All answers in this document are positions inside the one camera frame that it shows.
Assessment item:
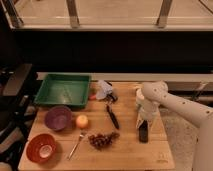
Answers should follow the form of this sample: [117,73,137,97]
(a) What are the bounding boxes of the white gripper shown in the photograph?
[136,89,158,129]

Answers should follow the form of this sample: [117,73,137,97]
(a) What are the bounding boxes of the black eraser block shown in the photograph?
[139,128,148,143]

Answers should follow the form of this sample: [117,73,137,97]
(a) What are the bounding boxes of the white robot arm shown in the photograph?
[135,81,213,171]

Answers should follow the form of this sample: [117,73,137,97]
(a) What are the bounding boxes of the purple bowl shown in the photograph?
[44,106,72,131]

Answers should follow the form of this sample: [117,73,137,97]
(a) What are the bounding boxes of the red bowl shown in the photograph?
[26,134,56,164]

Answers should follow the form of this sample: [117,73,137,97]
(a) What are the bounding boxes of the bunch of red grapes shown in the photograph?
[88,132,120,150]

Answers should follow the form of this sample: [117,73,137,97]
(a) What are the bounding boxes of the white crumpled cloth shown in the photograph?
[96,80,113,100]

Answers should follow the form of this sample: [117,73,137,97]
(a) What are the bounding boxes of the small red object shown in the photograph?
[89,94,96,100]

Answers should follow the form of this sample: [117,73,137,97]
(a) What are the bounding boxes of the yellow apple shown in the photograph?
[76,115,89,129]

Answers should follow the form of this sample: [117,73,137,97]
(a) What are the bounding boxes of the silver fork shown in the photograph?
[67,131,87,160]

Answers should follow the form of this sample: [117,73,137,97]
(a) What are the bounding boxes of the green plastic tray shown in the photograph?
[34,74,91,108]

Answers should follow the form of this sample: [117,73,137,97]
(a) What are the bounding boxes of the black chair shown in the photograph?
[0,64,37,164]

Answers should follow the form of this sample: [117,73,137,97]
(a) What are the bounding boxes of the black handled knife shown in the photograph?
[106,105,119,129]

